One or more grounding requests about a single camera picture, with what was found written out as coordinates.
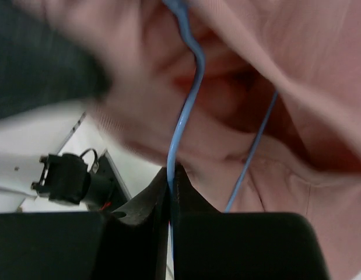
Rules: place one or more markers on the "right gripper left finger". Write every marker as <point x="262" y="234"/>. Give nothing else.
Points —
<point x="129" y="243"/>

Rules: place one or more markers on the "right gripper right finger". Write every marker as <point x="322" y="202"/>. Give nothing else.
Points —
<point x="209" y="244"/>

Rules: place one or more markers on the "pink printed t shirt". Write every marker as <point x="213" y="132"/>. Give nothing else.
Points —
<point x="309" y="159"/>

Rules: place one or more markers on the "light blue wire hanger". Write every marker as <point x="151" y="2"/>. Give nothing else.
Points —
<point x="180" y="11"/>

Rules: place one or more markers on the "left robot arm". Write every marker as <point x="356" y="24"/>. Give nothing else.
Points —
<point x="40" y="67"/>

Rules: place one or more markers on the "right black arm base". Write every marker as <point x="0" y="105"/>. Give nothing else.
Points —
<point x="71" y="179"/>

